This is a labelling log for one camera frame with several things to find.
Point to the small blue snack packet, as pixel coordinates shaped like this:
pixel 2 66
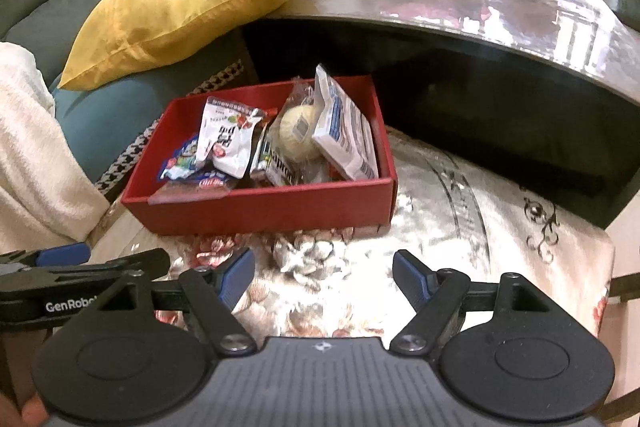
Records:
pixel 180 162

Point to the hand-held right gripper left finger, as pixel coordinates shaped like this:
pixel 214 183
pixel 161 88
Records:
pixel 237 277

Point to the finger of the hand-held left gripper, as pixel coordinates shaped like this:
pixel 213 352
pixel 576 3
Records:
pixel 62 254
pixel 100 267

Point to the red cardboard box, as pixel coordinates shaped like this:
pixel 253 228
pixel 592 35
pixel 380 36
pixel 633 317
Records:
pixel 275 212

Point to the white packet black lettering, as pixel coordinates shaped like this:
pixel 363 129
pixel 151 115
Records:
pixel 277 164

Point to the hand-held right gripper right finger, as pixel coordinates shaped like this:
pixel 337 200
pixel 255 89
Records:
pixel 410 277

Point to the yellow pillow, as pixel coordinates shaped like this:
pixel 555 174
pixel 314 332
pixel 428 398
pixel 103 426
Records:
pixel 175 7

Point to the large white blue packet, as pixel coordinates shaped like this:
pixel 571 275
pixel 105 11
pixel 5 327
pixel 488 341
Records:
pixel 345 132

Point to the round pale pastry packet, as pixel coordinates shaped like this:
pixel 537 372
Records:
pixel 297 132

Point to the teal cushion houndstooth trim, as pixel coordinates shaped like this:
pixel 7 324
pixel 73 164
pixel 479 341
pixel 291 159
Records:
pixel 100 122

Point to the dark coffee table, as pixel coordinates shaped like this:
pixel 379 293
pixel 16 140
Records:
pixel 500 107

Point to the white red printed snack packet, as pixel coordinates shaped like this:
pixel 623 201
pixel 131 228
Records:
pixel 225 147

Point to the white fleece blanket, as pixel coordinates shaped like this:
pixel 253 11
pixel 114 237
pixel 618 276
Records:
pixel 30 167

